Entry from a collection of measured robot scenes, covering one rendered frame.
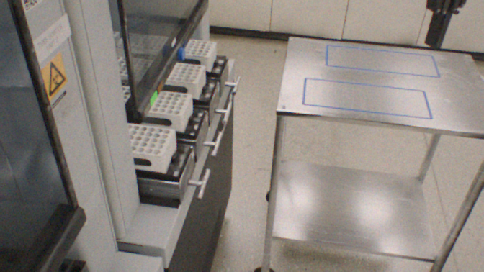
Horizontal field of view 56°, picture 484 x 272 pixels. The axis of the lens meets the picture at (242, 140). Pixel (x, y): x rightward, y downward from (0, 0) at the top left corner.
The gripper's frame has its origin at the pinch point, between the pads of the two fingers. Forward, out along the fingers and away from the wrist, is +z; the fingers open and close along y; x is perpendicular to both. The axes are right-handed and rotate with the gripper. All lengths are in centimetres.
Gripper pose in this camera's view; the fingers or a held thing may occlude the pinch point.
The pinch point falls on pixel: (437, 29)
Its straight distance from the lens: 95.9
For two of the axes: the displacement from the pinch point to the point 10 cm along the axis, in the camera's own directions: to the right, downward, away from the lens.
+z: -0.4, 7.8, 6.3
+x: -4.5, -5.7, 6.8
